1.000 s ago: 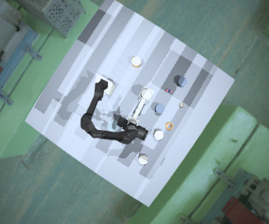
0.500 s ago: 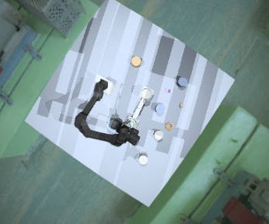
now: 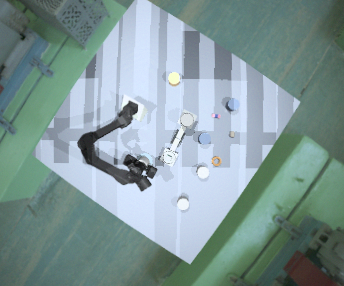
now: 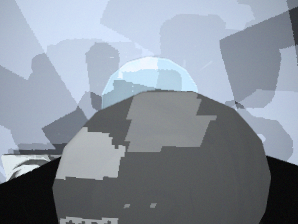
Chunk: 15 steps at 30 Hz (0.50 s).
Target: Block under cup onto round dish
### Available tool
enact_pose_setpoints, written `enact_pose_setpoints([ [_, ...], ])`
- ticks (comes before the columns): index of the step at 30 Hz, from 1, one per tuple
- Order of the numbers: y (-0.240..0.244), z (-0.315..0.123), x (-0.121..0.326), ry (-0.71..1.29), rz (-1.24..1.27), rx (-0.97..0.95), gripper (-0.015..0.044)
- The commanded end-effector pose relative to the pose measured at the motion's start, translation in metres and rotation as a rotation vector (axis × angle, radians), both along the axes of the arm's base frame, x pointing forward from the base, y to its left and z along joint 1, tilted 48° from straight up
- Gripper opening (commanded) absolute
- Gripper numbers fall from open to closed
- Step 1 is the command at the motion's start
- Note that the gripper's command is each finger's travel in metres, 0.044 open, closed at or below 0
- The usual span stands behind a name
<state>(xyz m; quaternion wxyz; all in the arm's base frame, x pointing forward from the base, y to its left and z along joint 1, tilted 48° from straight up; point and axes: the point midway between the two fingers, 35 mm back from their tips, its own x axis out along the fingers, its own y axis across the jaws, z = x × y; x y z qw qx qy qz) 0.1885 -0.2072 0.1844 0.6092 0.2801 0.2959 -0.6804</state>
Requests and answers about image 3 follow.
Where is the white balance beam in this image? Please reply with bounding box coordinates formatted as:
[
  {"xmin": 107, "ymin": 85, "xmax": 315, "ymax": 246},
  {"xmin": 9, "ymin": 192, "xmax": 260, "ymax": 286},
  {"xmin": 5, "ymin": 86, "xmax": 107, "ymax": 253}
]
[{"xmin": 159, "ymin": 109, "xmax": 197, "ymax": 167}]

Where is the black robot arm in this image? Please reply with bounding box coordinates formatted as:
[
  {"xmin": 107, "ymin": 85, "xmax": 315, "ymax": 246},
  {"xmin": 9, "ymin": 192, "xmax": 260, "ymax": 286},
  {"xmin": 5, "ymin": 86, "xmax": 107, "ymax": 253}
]
[{"xmin": 77, "ymin": 100, "xmax": 152, "ymax": 191}]

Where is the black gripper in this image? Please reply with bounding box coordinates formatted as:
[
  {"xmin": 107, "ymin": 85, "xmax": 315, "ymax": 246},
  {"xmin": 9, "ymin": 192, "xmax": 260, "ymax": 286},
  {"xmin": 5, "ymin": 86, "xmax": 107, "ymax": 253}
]
[{"xmin": 123, "ymin": 154, "xmax": 157, "ymax": 179}]

